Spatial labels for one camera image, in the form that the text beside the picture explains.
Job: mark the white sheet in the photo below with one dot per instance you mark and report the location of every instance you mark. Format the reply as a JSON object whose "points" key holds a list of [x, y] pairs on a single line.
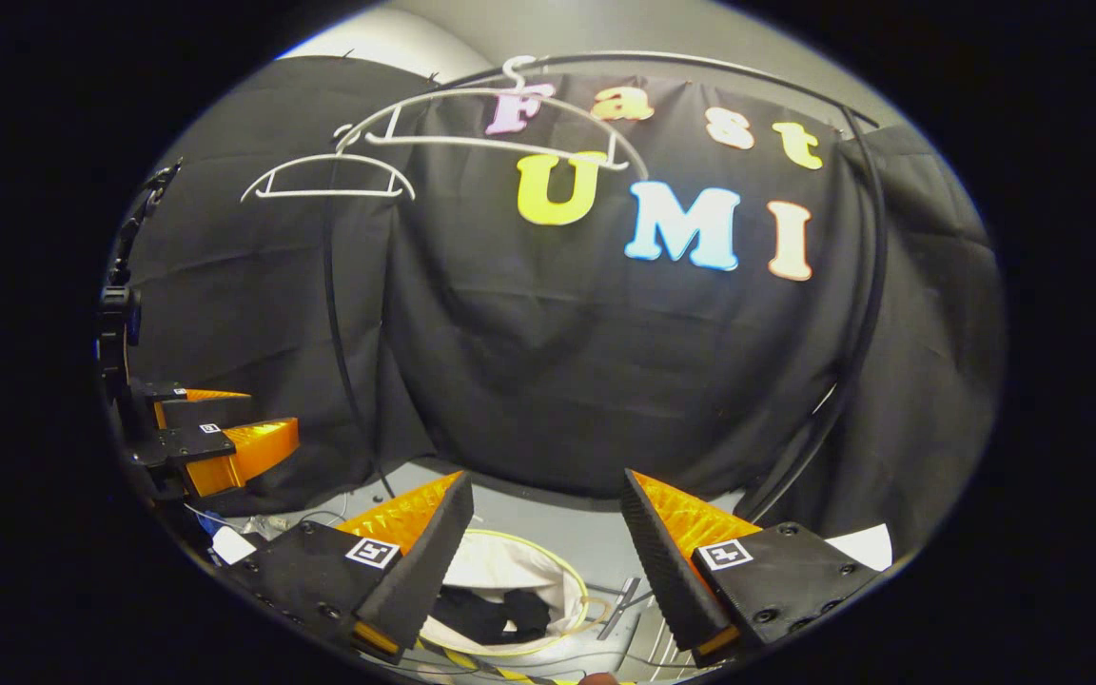
{"points": [[862, 547]]}

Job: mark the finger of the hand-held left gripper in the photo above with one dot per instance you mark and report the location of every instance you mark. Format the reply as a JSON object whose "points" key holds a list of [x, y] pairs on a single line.
{"points": [[244, 452], [210, 409]]}

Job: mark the black jacket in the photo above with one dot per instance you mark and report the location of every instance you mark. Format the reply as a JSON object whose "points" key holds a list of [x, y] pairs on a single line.
{"points": [[491, 614]]}

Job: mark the white plastic clothes hanger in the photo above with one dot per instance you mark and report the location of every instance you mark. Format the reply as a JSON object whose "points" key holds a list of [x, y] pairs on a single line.
{"points": [[320, 194], [472, 141]]}

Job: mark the small white box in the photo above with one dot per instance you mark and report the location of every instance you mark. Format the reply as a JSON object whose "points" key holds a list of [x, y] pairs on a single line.
{"points": [[232, 546]]}

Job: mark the black backdrop cloth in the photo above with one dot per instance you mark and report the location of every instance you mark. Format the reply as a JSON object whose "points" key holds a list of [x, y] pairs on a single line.
{"points": [[557, 381]]}

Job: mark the yellow black striped tape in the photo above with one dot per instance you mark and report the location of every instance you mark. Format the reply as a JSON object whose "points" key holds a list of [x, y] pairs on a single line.
{"points": [[510, 674]]}

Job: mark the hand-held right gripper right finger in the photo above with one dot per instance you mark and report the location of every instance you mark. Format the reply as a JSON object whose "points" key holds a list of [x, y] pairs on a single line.
{"points": [[662, 561]]}

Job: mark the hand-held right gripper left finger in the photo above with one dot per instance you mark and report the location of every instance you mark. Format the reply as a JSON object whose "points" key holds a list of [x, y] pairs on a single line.
{"points": [[424, 561]]}

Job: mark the white laundry hamper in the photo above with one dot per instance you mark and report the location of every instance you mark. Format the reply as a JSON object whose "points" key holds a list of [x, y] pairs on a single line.
{"points": [[510, 561]]}

